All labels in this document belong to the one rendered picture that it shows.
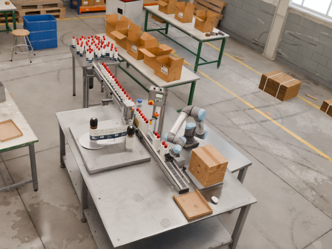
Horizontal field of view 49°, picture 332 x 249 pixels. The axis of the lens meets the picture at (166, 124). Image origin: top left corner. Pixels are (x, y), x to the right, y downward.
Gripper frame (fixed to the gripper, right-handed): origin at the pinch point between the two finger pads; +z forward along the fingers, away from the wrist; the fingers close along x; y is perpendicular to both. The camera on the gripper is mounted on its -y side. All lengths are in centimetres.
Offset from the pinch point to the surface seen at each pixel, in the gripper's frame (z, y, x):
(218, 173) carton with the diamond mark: -25, -36, 32
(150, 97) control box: -12, 0, -69
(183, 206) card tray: -19, 10, 52
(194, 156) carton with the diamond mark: -19.6, -19.9, 8.0
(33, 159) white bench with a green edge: 84, 121, -61
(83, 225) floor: 93, 83, 26
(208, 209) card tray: -24, -11, 62
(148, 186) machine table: -0.1, 29.1, 21.1
